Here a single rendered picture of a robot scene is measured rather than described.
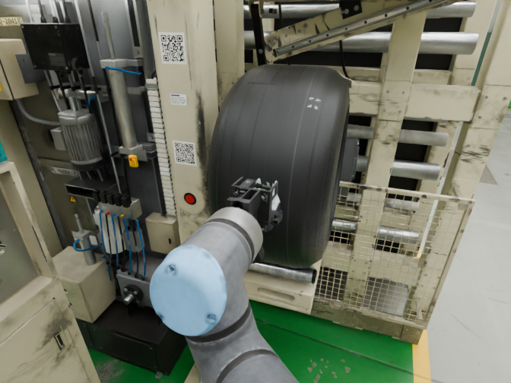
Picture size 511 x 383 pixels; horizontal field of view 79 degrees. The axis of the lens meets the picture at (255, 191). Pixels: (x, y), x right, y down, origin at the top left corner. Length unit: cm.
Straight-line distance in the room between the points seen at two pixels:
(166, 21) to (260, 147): 42
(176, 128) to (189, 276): 67
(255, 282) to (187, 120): 53
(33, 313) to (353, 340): 155
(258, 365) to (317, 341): 160
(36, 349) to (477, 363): 199
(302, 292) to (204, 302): 65
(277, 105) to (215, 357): 52
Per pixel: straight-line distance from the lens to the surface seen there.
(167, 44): 92
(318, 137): 68
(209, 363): 42
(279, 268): 97
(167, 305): 38
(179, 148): 98
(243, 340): 41
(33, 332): 115
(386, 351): 203
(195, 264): 35
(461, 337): 228
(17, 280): 112
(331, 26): 118
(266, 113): 71
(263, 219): 54
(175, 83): 93
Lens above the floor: 157
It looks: 28 degrees down
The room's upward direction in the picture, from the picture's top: straight up
